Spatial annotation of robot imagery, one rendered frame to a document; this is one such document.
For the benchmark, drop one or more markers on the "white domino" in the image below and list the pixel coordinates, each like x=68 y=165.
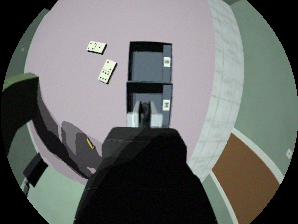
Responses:
x=107 y=70
x=96 y=47

